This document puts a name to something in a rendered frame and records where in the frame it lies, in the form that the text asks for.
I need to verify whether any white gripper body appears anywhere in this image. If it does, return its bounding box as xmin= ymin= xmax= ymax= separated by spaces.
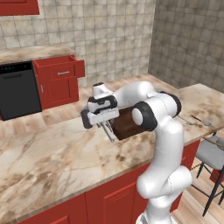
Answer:
xmin=80 ymin=107 xmax=121 ymax=130

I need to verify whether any red drawer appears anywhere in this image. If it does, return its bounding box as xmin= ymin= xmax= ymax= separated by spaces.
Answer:
xmin=31 ymin=54 xmax=86 ymax=84

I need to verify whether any silver fork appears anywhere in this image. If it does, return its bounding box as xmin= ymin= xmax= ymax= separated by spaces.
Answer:
xmin=178 ymin=115 xmax=196 ymax=126

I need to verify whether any black dishwasher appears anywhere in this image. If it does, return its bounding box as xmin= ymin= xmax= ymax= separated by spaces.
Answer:
xmin=0 ymin=60 xmax=43 ymax=122

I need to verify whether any grey seat stool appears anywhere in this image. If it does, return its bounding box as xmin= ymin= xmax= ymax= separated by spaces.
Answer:
xmin=191 ymin=132 xmax=224 ymax=218

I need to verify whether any dark-handled silver spoon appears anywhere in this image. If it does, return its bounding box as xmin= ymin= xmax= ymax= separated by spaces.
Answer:
xmin=190 ymin=115 xmax=212 ymax=127

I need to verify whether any red wall cupboard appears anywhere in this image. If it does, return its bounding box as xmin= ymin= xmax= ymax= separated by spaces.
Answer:
xmin=0 ymin=0 xmax=40 ymax=17

